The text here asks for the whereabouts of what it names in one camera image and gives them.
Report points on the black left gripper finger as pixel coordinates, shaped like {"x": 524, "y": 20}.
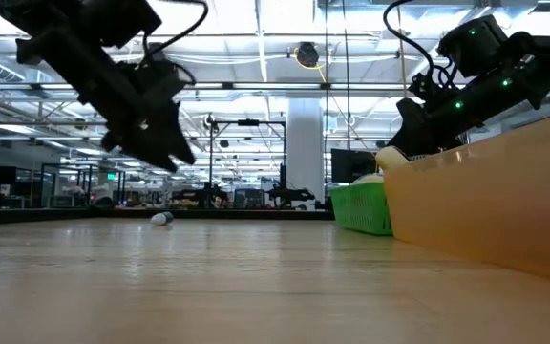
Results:
{"x": 151, "y": 153}
{"x": 179, "y": 138}

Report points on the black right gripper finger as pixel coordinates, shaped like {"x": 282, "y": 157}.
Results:
{"x": 408, "y": 129}

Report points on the green plastic bin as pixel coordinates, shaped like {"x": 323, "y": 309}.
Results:
{"x": 361, "y": 208}

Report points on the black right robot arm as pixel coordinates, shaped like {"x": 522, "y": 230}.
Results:
{"x": 518, "y": 76}

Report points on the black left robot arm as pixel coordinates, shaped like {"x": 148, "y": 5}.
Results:
{"x": 65, "y": 57}

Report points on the black background robot arm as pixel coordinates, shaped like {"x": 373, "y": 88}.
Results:
{"x": 205, "y": 196}
{"x": 287, "y": 195}

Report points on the small white grey ball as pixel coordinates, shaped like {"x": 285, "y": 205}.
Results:
{"x": 160, "y": 219}

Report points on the orange plastic bin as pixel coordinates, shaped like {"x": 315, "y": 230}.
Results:
{"x": 494, "y": 205}

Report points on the white pillar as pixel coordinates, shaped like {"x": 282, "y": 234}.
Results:
{"x": 305, "y": 153}

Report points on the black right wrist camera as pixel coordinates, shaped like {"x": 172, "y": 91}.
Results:
{"x": 425, "y": 88}

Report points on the black background rig frame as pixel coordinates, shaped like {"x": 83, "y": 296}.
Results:
{"x": 248, "y": 122}

